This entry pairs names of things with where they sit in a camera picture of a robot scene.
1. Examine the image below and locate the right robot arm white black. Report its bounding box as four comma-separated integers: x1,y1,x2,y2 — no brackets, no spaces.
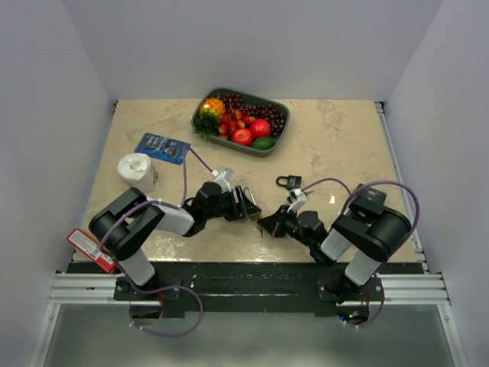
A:
257,180,419,300

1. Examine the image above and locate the white paper roll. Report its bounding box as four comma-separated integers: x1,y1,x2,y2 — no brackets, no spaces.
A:
117,153,159,193

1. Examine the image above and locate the small silver key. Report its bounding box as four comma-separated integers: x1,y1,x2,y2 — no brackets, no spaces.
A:
257,225,264,238

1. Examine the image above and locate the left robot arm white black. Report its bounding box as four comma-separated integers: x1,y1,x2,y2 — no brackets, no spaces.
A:
89,182,261,300

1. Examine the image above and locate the red apple back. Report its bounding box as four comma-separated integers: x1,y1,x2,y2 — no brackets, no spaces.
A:
249,119,271,139

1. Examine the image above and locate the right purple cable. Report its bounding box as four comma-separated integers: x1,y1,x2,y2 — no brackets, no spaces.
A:
301,177,421,330

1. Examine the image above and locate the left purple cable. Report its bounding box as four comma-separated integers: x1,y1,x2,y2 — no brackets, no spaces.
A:
98,147,217,338

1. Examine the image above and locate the green black box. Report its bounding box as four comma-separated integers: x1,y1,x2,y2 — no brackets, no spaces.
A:
350,187,387,215

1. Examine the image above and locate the red apple front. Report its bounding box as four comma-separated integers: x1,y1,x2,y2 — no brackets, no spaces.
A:
232,128,254,147

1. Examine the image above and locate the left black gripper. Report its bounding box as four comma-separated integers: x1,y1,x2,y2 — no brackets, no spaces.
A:
205,186,261,222

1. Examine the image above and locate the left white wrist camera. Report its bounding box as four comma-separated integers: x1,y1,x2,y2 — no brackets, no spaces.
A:
212,168,234,193

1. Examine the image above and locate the red box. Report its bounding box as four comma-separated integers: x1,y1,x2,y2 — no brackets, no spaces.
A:
66,228,116,274

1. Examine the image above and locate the red cherry cluster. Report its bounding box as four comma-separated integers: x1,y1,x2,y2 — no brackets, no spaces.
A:
217,109,256,140

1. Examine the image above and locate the brass padlock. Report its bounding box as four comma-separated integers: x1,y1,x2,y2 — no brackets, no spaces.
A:
244,187,261,222

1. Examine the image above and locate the dark grape bunch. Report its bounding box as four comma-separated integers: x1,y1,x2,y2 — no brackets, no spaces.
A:
216,93,285,138

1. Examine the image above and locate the purple cable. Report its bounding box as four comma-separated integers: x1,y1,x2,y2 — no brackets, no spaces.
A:
301,177,421,330
98,147,217,338

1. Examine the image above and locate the blue card package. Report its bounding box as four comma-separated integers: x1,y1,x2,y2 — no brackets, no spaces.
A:
134,132,191,165

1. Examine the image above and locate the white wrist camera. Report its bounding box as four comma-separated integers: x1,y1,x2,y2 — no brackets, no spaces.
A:
212,168,234,193
287,189,307,213

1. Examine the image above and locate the orange pineapple toy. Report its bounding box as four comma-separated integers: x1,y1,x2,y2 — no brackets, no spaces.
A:
199,98,227,117

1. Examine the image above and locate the green avocado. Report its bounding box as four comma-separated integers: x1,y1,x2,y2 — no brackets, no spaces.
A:
251,137,276,151

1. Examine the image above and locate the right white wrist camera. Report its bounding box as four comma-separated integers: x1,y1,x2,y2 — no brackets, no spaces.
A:
287,189,307,213

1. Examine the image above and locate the grey fruit tray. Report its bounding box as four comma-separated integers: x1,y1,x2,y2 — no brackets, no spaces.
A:
191,87,290,158

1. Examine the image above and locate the black padlock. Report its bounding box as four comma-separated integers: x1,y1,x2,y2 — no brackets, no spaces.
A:
275,175,302,190

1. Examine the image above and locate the aluminium frame rail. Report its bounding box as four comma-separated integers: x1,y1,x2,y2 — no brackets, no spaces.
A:
374,102,451,308

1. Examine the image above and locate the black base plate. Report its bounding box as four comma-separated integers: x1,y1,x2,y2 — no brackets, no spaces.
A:
66,261,425,319

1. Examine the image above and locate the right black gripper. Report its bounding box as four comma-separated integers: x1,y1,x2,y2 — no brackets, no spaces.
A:
258,204,313,248

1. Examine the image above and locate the red apple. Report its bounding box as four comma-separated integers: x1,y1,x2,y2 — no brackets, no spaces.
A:
249,119,271,139
232,128,254,147

